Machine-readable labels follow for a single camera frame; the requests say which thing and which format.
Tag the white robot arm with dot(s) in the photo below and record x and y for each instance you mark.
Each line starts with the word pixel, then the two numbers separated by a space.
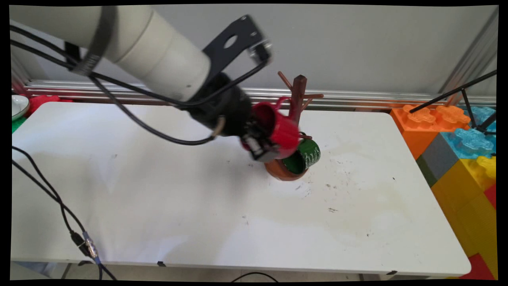
pixel 151 43

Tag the yellow giant building block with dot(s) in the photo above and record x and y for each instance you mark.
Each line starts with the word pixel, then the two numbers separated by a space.
pixel 468 206

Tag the brown wooden mug tree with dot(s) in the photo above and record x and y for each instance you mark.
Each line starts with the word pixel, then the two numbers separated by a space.
pixel 298 95

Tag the green mat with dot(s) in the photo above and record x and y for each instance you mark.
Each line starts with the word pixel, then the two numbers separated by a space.
pixel 16 124

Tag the dark green mug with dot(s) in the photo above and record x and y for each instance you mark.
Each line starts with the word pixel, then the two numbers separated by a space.
pixel 311 153

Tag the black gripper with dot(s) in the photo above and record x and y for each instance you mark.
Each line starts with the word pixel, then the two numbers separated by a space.
pixel 226 105

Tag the black tripod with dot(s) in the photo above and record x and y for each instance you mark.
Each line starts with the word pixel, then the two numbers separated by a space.
pixel 468 99

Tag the orange giant building block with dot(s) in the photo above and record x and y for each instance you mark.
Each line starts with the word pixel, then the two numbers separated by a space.
pixel 420 129

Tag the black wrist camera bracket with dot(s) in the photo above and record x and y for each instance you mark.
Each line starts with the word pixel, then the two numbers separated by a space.
pixel 234 43

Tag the white ceramic dish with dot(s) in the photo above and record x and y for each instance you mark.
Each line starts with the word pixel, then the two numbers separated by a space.
pixel 19 105

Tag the blue giant building block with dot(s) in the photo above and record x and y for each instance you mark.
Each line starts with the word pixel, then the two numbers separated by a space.
pixel 480 115
pixel 468 143

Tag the red mug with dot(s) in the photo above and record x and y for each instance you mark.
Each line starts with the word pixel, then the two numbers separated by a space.
pixel 283 131

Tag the red giant building block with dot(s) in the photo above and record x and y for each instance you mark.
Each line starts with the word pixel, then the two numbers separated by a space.
pixel 478 268

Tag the aluminium frame rail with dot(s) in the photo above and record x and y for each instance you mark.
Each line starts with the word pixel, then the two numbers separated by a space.
pixel 357 97

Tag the red plastic toy block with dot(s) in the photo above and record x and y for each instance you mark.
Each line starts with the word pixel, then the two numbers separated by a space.
pixel 41 101

